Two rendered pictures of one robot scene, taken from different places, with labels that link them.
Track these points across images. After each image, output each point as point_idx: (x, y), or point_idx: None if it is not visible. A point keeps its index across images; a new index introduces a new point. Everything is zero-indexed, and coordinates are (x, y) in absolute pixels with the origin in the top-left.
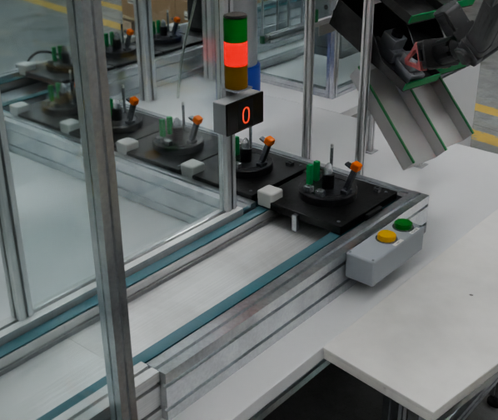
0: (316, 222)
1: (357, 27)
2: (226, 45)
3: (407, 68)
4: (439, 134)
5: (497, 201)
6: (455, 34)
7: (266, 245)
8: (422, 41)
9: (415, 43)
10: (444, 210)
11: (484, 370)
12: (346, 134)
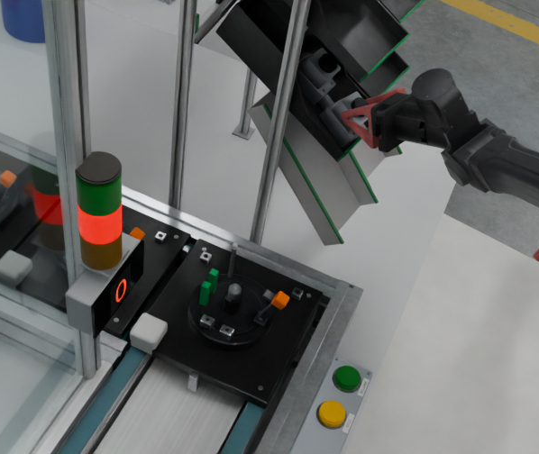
0: (228, 388)
1: (267, 54)
2: (86, 216)
3: (344, 126)
4: (359, 160)
5: (424, 235)
6: (448, 135)
7: (156, 430)
8: (383, 114)
9: (367, 109)
10: (364, 266)
11: None
12: (205, 93)
